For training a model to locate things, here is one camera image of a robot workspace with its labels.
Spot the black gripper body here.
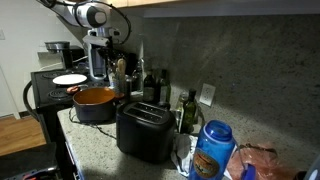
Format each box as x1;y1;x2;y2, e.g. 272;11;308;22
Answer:
96;44;121;61

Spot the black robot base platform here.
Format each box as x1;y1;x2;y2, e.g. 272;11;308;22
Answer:
0;142;60;180

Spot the oval wooden spoon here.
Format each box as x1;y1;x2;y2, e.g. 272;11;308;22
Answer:
117;57;127;77

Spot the dark pot copper interior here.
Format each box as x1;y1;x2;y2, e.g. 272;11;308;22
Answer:
65;85;126;123

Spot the silver soda maker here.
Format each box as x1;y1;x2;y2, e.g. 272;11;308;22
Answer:
87;46;108;82

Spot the perforated metal utensil holder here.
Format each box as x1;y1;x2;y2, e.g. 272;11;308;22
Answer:
112;78;132;98

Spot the white round plate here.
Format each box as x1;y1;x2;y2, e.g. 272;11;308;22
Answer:
52;73;88;86

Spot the dark glass vinegar bottle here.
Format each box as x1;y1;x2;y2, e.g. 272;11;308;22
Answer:
142;69;157;103

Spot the black silver coffee maker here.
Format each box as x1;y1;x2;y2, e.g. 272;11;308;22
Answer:
44;40;86;71

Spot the green glass bottle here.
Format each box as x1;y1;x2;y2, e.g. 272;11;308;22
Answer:
157;68;172;104

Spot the wooden upper cabinet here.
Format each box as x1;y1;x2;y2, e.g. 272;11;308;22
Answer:
106;0;320;18

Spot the black electric stove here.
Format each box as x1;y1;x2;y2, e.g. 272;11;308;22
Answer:
30;68;113;180

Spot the black toaster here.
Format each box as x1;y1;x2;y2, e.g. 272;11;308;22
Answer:
115;101;176;164

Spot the clear glass oil jar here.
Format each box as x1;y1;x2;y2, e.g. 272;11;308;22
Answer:
174;90;189;133

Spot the tall green olive oil bottle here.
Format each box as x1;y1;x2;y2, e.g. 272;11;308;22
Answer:
179;88;198;134

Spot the lower kitchen cabinet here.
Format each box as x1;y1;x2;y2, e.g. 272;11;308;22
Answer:
63;134;84;180

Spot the white crumpled cloth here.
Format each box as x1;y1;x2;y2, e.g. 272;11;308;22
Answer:
170;133;199;178

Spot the blue plastic water bottle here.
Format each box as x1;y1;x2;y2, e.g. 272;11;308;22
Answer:
188;119;258;180

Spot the red plastic bag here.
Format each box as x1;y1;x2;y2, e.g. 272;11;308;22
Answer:
226;142;298;180

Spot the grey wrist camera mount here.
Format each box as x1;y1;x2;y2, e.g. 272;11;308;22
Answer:
82;34;112;48

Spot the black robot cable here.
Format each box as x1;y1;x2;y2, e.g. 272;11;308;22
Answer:
46;0;133;46

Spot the white power cord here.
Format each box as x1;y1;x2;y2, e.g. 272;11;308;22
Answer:
38;55;88;72

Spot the black toaster power cord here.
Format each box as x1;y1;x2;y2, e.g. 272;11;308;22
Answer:
68;106;118;139

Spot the thick black hose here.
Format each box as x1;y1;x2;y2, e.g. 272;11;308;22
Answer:
22;80;42;123

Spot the white wall outlet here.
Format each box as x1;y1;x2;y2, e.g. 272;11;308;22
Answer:
198;83;217;107

